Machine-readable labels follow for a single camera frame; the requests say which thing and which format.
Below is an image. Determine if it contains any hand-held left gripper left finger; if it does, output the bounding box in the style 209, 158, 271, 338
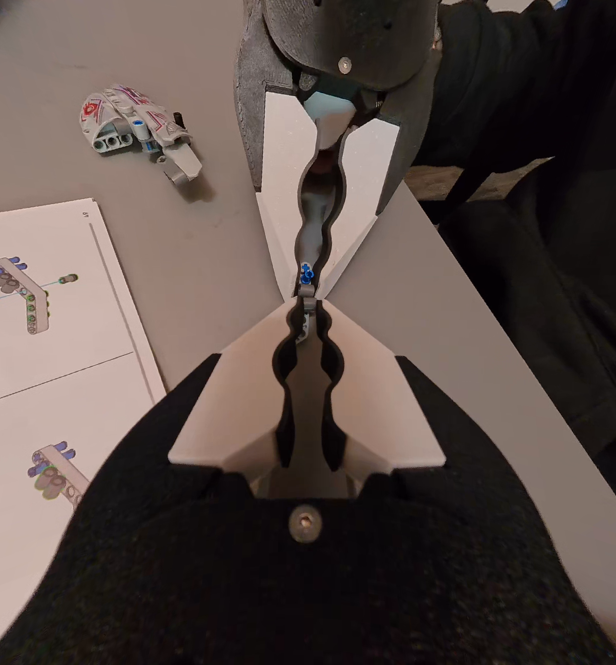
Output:
168, 299, 309, 471

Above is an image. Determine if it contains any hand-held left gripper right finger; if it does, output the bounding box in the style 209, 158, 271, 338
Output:
314, 299, 447, 473

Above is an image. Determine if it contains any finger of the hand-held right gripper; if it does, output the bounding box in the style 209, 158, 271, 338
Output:
312, 122, 403, 302
256, 91, 317, 299

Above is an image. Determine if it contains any small grey toy brick beam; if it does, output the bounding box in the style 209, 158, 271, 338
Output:
295, 295, 320, 345

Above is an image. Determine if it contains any person's right forearm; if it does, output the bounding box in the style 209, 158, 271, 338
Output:
414, 0, 616, 169

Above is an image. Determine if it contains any grey toy brick assembly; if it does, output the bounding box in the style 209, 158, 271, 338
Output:
78, 83, 204, 189

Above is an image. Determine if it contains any person's black clothing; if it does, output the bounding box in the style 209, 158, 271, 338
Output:
409, 104, 616, 512

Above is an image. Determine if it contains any white instruction booklet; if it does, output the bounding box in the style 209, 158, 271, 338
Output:
0, 196, 168, 589

